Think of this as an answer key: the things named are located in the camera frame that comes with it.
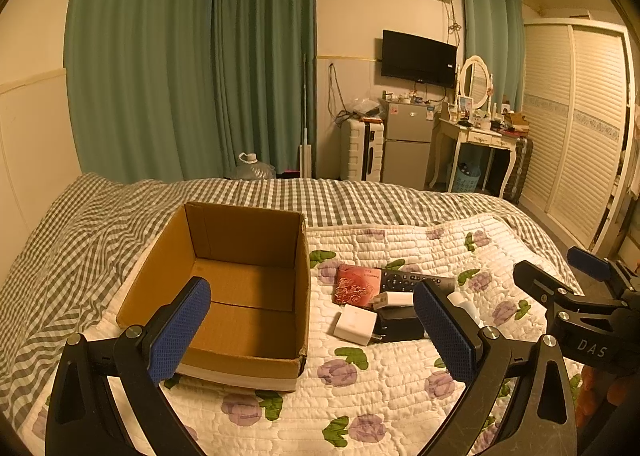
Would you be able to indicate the small white rectangular box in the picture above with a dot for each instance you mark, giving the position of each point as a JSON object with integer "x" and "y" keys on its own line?
{"x": 392, "y": 299}

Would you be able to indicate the large clear water jug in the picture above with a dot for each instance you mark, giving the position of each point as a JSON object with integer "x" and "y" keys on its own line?
{"x": 250, "y": 168}

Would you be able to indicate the white cylindrical plug device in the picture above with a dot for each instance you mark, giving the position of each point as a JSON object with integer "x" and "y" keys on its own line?
{"x": 459, "y": 300}

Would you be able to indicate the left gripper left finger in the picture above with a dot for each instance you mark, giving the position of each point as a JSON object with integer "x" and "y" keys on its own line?
{"x": 83, "y": 418}

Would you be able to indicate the white square charger adapter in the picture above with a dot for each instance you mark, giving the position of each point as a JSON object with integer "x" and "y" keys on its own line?
{"x": 355, "y": 325}

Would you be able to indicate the green curtain left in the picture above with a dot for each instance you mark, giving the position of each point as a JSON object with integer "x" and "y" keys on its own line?
{"x": 174, "y": 90}

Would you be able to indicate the white flat mop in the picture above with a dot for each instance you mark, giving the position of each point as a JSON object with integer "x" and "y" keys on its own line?
{"x": 304, "y": 148}

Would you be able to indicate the white ribbed suitcase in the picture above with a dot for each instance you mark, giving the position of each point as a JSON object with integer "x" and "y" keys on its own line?
{"x": 362, "y": 151}

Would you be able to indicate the green curtain right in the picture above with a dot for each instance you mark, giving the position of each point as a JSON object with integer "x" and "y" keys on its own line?
{"x": 494, "y": 30}

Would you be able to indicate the silver mini refrigerator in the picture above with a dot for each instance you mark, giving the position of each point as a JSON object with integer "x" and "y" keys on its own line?
{"x": 407, "y": 144}

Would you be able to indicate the black rectangular box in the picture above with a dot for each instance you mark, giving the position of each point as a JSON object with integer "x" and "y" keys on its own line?
{"x": 396, "y": 325}

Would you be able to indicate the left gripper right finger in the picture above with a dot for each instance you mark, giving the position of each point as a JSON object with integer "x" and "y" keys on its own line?
{"x": 539, "y": 418}

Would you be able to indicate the floral quilted white blanket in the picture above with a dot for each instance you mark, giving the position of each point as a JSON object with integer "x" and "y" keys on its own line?
{"x": 380, "y": 399}

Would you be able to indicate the green curtain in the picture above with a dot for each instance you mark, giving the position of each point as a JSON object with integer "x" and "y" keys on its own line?
{"x": 494, "y": 30}
{"x": 174, "y": 90}

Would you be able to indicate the oval white vanity mirror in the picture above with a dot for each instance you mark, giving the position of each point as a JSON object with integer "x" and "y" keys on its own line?
{"x": 474, "y": 83}

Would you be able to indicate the grey checkered bed sheet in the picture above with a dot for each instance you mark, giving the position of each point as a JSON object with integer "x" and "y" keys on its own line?
{"x": 86, "y": 245}

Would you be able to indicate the dark checkered suitcase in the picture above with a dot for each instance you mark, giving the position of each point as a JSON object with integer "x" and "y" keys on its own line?
{"x": 524, "y": 148}

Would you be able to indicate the black wall television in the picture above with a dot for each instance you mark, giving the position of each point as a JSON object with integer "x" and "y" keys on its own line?
{"x": 418, "y": 59}

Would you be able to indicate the open cardboard box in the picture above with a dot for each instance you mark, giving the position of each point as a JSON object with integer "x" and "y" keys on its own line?
{"x": 255, "y": 260}

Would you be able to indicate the black tv remote control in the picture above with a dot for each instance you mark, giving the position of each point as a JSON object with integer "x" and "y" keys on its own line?
{"x": 402, "y": 281}

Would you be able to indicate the white louvered wardrobe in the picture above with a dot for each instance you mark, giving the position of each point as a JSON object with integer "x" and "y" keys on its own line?
{"x": 578, "y": 99}

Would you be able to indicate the white dressing table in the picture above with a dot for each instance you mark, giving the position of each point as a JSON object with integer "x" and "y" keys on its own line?
{"x": 461, "y": 135}

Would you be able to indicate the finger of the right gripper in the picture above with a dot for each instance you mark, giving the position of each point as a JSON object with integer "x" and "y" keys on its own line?
{"x": 549, "y": 291}
{"x": 611, "y": 273}

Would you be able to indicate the red patterned small box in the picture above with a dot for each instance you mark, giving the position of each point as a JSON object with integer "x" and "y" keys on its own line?
{"x": 356, "y": 285}

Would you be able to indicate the blue plastic basket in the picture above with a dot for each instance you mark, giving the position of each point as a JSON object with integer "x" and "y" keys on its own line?
{"x": 466, "y": 177}

